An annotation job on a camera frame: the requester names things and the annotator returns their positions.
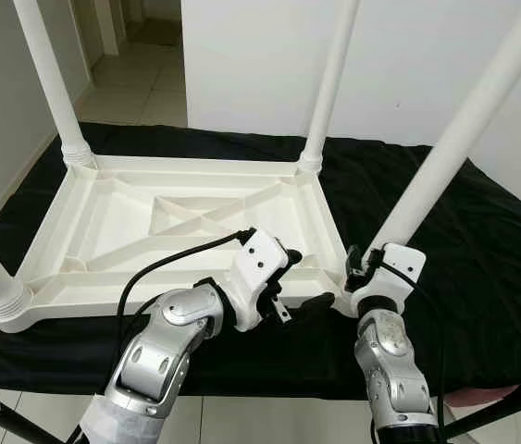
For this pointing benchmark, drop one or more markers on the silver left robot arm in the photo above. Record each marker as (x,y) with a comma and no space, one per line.
(163,361)

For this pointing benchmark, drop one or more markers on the black metal table leg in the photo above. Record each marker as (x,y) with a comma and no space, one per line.
(19,421)
(491,421)

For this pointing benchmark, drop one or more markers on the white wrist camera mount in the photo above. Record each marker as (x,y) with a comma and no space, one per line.
(260,273)
(394,273)

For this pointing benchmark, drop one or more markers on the pink cloth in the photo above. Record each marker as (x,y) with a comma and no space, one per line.
(482,396)

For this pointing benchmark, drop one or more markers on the white door frame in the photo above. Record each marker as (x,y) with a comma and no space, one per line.
(105,23)

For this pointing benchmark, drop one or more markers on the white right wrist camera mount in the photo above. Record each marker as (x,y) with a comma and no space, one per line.
(394,273)

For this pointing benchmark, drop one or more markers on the white plastic children table top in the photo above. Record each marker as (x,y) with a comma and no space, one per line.
(130,222)

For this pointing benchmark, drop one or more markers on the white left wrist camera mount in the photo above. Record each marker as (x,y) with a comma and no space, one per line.
(260,273)

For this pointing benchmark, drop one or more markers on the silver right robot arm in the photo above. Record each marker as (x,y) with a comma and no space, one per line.
(390,361)

